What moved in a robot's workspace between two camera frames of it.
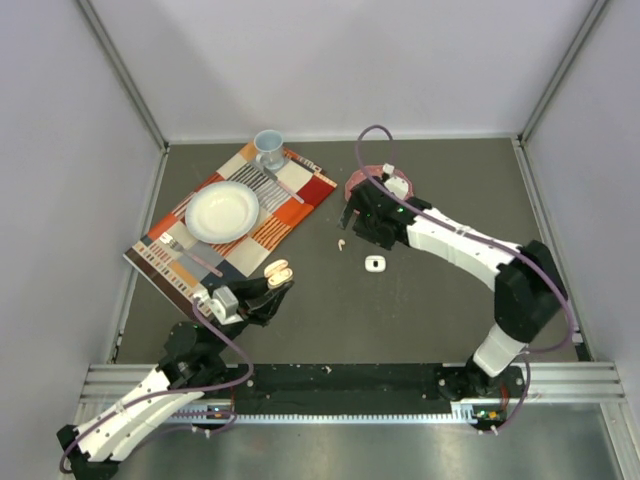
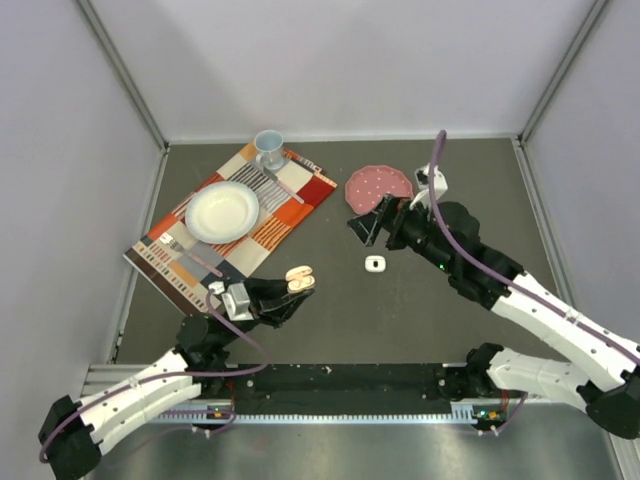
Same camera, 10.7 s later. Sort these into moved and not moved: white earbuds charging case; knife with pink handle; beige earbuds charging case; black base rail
Moved: beige earbuds charging case
Not moved: white earbuds charging case; black base rail; knife with pink handle
